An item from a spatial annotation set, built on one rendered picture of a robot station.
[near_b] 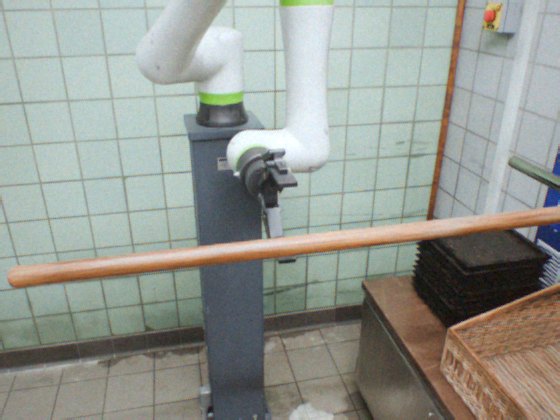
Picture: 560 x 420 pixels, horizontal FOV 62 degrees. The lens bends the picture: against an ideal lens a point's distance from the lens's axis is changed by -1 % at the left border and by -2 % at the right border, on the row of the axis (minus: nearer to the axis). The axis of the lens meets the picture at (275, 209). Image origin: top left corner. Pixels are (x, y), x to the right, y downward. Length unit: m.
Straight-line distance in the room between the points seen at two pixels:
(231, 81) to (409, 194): 1.22
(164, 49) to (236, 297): 0.78
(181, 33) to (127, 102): 0.82
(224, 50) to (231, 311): 0.79
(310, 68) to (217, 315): 0.85
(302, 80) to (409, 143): 1.20
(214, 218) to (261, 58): 0.74
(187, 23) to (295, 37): 0.23
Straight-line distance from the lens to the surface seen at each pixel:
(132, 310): 2.26
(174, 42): 1.12
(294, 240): 0.71
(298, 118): 1.04
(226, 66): 1.27
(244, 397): 1.81
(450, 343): 1.38
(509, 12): 1.85
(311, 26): 1.01
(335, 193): 2.11
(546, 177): 1.19
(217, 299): 1.51
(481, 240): 1.61
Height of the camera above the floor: 1.54
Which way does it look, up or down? 25 degrees down
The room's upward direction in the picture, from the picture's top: straight up
